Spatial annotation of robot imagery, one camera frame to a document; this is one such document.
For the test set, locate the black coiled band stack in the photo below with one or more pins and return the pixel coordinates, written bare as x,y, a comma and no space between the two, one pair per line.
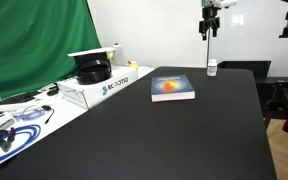
93,69

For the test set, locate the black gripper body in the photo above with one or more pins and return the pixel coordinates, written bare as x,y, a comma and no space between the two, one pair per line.
209,18

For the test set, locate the small black stapler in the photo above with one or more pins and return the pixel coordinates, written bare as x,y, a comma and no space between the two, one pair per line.
53,90

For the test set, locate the white flat board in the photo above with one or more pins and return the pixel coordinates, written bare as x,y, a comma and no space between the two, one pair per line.
91,51

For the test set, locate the small yellow object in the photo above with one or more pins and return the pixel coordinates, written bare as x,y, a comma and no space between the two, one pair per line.
132,64

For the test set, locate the blue and orange book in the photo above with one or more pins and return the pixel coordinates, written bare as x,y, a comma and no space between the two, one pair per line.
170,86

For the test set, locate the green backdrop cloth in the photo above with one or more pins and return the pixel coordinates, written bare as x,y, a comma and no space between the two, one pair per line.
34,40

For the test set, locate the black keyboard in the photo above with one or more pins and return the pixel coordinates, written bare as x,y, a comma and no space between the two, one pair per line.
17,98

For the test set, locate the white Robotiq cardboard box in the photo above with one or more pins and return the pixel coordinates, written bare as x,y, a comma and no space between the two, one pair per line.
94,90

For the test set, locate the thin grey vertical pole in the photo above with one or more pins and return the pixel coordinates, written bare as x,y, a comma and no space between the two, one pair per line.
209,50

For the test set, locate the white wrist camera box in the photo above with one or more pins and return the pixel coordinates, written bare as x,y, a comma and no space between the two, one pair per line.
221,3

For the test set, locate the white bottle with cap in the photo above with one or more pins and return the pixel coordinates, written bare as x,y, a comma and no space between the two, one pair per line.
117,50

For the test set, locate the white vial with white cap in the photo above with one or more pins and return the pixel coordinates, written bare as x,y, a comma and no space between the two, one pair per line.
212,67

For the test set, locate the black clip connector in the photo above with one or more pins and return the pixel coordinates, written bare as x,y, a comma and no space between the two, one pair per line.
6,140

